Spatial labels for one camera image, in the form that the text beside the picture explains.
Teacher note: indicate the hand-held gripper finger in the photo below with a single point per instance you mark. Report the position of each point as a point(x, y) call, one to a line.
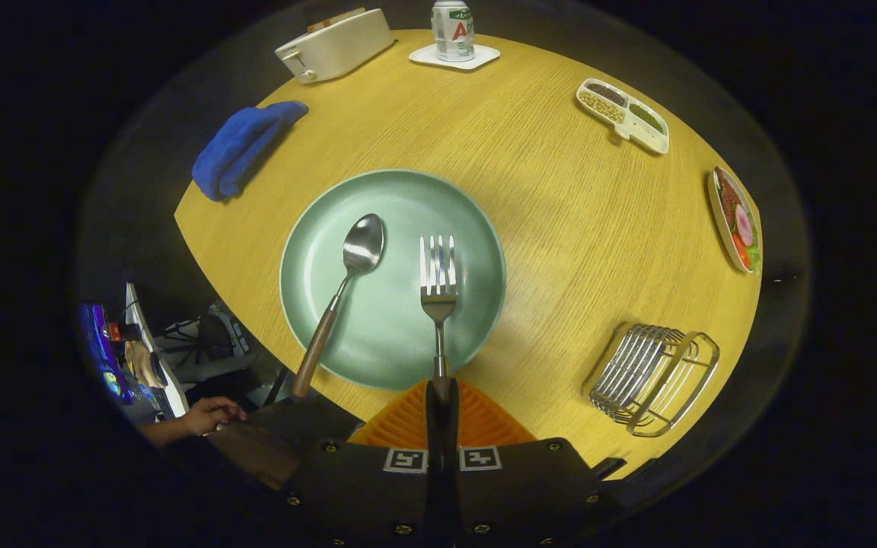
point(435, 457)
point(451, 457)

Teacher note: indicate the green plate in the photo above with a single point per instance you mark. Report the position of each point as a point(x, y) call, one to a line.
point(393, 342)

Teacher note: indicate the person's grey trousers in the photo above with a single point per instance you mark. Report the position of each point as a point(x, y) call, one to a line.
point(279, 441)

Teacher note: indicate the black table leg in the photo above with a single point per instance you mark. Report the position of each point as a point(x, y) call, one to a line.
point(608, 466)

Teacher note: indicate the black tripod stand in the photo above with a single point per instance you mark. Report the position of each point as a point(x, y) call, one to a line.
point(210, 335)

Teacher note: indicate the white side table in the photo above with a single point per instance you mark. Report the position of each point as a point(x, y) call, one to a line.
point(172, 396)

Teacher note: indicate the small red device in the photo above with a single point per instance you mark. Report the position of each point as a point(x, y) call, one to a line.
point(113, 332)

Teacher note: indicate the computer monitor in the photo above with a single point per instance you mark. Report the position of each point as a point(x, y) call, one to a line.
point(100, 350)

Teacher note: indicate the blue cloth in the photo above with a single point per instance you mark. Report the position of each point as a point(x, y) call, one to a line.
point(237, 148)

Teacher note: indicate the plate with meat and vegetables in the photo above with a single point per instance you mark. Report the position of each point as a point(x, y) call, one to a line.
point(735, 221)

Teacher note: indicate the white divided tray with beans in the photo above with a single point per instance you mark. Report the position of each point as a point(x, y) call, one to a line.
point(640, 125)

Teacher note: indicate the white toaster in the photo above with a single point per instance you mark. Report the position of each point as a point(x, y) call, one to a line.
point(339, 47)

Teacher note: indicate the drink can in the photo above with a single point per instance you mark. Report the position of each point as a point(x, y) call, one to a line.
point(452, 34)

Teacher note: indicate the toast slice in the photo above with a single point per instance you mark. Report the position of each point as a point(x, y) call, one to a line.
point(332, 20)

